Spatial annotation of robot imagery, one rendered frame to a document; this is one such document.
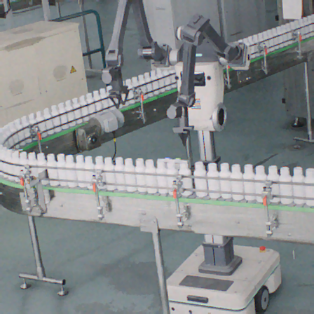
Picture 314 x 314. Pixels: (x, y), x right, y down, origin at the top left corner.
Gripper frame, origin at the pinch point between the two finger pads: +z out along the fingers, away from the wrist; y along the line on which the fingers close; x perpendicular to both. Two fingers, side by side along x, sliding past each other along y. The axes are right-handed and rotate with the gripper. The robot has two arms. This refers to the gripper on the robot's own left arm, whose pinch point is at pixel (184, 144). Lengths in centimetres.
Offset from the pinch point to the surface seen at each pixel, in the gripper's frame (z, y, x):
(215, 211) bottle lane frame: 27.7, 19.8, -31.1
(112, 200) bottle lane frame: 25.5, -35.2, -17.2
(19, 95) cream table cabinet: -1, -222, 316
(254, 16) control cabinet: -57, -44, 678
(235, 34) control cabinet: -36, -65, 647
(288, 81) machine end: 3, 20, 384
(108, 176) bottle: 12.8, -36.5, -16.9
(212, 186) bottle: 15.9, 19.0, -30.8
